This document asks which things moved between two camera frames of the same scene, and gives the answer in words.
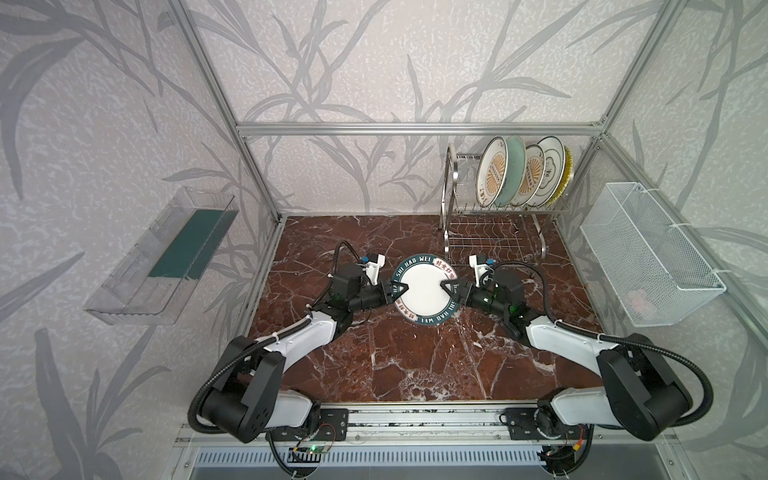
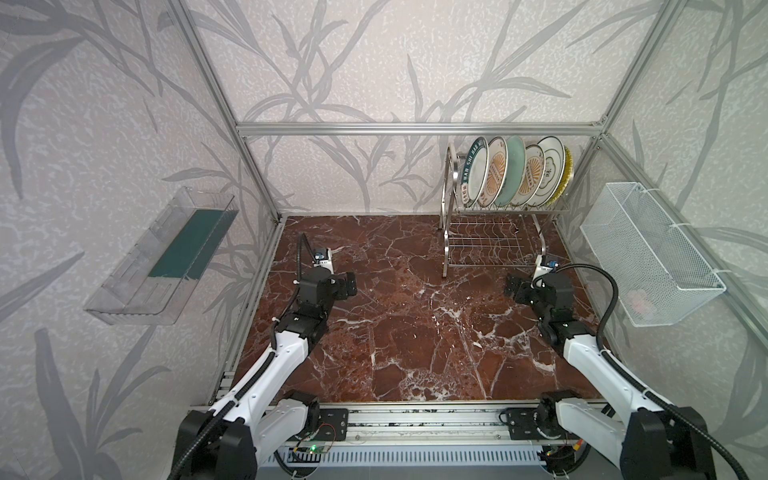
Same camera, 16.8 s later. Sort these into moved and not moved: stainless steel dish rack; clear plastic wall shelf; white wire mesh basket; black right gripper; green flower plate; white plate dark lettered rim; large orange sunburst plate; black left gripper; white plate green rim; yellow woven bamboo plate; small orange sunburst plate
Moved: black left gripper; black right gripper; white plate dark lettered rim
Not moved: green flower plate; white wire mesh basket; yellow woven bamboo plate; stainless steel dish rack; small orange sunburst plate; white plate green rim; large orange sunburst plate; clear plastic wall shelf
